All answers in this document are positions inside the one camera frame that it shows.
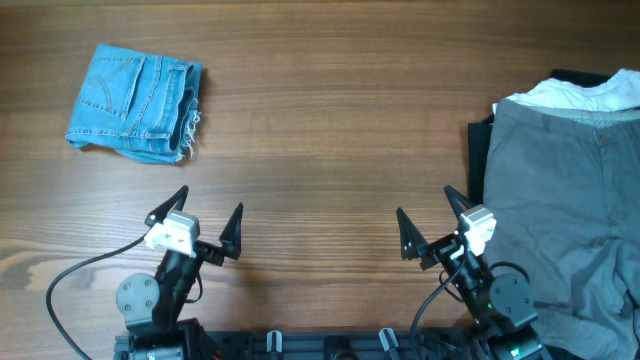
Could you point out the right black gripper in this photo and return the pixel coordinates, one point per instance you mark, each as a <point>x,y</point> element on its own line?
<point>412,244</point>

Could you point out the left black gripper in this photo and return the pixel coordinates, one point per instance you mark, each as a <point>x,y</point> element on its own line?
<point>229,240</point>

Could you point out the grey shorts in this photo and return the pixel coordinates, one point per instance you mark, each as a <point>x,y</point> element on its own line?
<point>564,188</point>

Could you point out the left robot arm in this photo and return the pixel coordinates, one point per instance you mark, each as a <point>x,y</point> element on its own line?
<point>151,304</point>

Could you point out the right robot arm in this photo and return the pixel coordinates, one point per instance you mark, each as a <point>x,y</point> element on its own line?
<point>498,296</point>

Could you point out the black garment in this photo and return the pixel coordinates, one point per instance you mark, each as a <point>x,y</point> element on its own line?
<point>479,133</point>

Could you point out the folded blue denim shorts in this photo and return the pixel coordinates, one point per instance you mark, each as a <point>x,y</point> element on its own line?
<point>143,106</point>

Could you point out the white garment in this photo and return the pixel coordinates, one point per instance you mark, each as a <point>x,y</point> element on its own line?
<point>616,93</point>

